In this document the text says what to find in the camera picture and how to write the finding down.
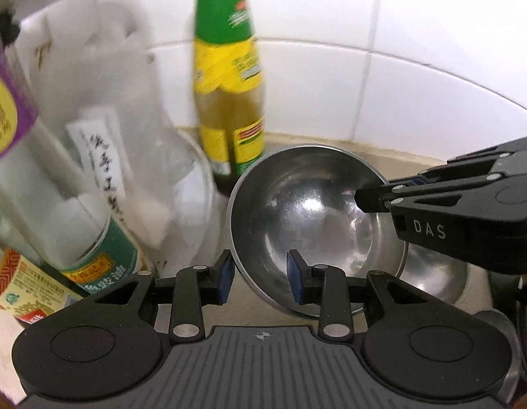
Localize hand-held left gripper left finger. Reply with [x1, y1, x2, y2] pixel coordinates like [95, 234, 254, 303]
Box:
[82, 249, 237, 347]

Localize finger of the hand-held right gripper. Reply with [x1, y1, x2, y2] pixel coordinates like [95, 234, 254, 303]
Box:
[354, 177, 503, 214]
[391, 135, 527, 187]

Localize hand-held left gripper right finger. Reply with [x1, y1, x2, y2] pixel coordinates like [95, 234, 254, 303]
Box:
[286, 249, 443, 344]

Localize steel bowl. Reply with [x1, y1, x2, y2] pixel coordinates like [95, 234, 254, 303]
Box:
[472, 308, 525, 405]
[226, 144, 409, 318]
[344, 239, 471, 314]

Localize clear plastic bag with label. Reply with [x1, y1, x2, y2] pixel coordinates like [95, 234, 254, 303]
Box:
[0, 0, 217, 277]

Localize purple label sauce bottle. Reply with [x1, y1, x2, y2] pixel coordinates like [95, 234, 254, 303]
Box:
[0, 9, 151, 303]

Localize clear bag with handwritten label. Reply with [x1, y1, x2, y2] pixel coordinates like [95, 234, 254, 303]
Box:
[65, 104, 171, 248]

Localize green label bottle yellow cap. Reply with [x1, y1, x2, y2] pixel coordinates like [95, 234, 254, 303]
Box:
[192, 0, 266, 199]

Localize vinegar bottle yellow cap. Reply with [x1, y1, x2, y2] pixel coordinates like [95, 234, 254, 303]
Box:
[0, 247, 84, 330]

